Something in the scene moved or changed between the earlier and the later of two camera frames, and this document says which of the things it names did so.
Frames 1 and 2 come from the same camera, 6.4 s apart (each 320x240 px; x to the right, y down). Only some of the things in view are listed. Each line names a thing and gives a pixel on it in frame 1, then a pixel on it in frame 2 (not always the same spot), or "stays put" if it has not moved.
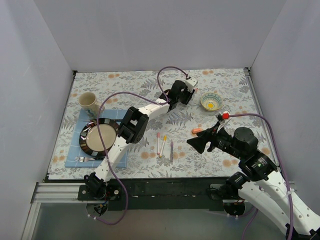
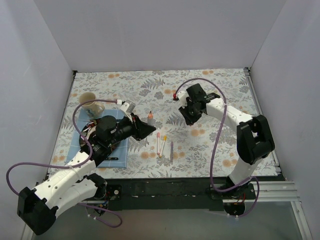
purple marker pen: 171,151 stays put
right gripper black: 209,142 -> 187,113
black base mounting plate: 156,194 stays put
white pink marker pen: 158,135 stays put
